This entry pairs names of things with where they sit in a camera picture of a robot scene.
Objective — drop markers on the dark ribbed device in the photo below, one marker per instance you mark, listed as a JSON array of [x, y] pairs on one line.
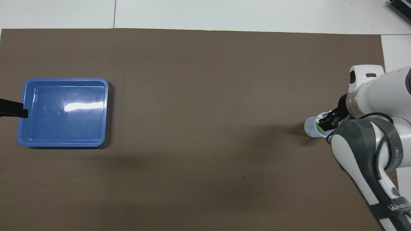
[[401, 8]]

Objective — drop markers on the translucent plastic cup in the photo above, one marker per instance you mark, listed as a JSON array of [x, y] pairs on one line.
[[310, 128]]

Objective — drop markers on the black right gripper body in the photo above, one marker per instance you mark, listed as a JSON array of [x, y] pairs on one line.
[[343, 107]]

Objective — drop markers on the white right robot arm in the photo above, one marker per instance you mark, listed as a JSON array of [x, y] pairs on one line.
[[369, 150]]

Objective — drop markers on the blue plastic tray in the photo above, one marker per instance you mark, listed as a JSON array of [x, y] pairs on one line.
[[64, 128]]

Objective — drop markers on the brown table mat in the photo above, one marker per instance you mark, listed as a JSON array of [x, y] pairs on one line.
[[205, 96]]

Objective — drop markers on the green pen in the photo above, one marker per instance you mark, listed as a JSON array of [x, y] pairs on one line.
[[317, 129]]

